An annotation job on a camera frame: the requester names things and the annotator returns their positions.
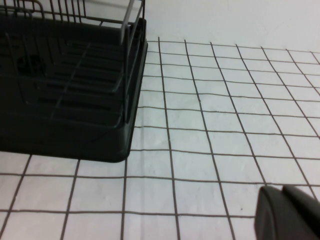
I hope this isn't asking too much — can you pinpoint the black wire dish rack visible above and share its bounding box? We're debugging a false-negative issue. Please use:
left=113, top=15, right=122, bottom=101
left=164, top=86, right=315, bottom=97
left=0, top=0, right=147, bottom=126

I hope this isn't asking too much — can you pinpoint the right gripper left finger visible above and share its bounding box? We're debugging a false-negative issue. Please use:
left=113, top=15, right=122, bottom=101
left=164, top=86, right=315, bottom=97
left=254, top=186, right=320, bottom=240

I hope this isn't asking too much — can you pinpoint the black plastic drip tray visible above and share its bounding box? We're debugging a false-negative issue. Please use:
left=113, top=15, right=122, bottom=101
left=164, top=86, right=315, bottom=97
left=0, top=9, right=149, bottom=164

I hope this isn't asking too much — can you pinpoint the white black-grid tablecloth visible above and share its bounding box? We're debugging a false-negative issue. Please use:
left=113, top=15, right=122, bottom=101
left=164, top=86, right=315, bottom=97
left=0, top=37, right=320, bottom=240

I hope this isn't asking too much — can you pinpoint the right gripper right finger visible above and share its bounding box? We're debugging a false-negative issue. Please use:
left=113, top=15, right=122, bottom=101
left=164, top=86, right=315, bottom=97
left=282, top=184, right=320, bottom=218

